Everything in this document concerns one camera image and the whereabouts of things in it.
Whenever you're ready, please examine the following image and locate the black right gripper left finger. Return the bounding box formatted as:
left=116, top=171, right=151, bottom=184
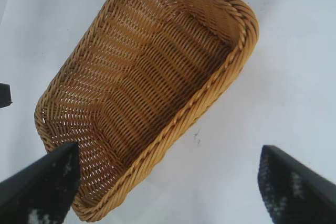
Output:
left=0, top=141, right=80, bottom=224

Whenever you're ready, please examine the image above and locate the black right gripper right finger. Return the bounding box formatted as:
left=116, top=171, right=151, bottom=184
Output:
left=258, top=144, right=336, bottom=224

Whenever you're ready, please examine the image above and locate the tan woven wicker basket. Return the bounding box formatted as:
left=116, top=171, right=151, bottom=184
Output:
left=34, top=0, right=260, bottom=222

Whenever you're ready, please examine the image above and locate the black block-shaped object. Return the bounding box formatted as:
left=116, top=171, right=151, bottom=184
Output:
left=0, top=83, right=13, bottom=109

